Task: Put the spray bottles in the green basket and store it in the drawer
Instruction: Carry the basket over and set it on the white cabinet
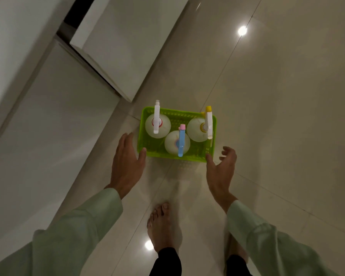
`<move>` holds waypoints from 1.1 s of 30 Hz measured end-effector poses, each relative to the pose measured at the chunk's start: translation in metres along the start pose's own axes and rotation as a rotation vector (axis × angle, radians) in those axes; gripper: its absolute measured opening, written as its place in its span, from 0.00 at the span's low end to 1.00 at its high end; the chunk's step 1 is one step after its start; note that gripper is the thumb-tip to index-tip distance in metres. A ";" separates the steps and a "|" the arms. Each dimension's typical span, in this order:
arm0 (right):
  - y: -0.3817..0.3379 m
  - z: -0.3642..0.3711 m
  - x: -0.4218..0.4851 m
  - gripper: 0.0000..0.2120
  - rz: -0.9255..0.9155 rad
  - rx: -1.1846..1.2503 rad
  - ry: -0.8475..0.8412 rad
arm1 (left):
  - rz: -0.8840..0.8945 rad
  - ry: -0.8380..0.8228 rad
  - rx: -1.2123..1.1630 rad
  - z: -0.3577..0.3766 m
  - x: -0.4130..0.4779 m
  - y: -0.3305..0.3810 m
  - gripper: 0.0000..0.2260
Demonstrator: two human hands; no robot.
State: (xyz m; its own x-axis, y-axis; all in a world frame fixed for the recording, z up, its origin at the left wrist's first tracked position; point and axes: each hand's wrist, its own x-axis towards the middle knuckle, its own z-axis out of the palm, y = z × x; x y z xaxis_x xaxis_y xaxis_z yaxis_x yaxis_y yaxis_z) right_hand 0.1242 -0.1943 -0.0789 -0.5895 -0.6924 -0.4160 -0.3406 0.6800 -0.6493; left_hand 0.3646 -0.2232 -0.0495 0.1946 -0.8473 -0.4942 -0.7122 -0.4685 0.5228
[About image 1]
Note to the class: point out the person's left hand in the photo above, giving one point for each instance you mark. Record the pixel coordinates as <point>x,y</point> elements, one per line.
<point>125,166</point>

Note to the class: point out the person's right hand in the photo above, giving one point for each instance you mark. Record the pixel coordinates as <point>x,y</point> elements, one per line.
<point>222,175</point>

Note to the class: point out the person's right thumb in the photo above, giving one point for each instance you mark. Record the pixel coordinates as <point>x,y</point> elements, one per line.
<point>210,163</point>

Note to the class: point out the person's left thumb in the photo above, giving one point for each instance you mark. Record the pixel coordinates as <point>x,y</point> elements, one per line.
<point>141,159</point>

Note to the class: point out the person's right forearm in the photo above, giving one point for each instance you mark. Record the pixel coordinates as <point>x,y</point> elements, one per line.
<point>264,244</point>

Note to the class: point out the person's left forearm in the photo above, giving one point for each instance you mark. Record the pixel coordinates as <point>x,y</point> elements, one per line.
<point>72,229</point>

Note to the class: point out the green plastic basket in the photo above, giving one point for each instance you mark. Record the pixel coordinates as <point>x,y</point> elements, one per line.
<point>158,148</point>

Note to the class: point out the spray bottle blue pink trigger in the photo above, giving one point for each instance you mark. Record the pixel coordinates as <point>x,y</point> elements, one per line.
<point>172,145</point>

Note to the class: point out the spray bottle white yellow trigger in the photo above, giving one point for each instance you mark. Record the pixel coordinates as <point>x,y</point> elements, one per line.
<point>194,130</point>

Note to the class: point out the spray bottle white red trigger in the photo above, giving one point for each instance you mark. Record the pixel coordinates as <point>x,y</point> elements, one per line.
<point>164,127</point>

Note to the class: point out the person's left foot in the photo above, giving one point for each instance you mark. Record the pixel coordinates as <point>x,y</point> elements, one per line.
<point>161,229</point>

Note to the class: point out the person's foot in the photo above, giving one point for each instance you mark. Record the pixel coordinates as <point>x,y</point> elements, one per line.
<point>161,229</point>
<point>235,251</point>

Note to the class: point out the person's right foot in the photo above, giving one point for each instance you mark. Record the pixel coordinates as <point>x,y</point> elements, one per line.
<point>235,251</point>

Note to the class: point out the person's left leg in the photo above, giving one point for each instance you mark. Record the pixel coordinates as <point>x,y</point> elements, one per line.
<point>166,263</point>

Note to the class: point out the person's leg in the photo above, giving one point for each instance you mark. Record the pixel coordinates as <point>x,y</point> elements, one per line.
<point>237,267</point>
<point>166,263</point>

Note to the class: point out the person's right leg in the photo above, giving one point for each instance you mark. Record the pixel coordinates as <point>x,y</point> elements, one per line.
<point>237,267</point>

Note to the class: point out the white cabinet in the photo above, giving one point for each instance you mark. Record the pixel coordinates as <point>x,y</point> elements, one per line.
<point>126,45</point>

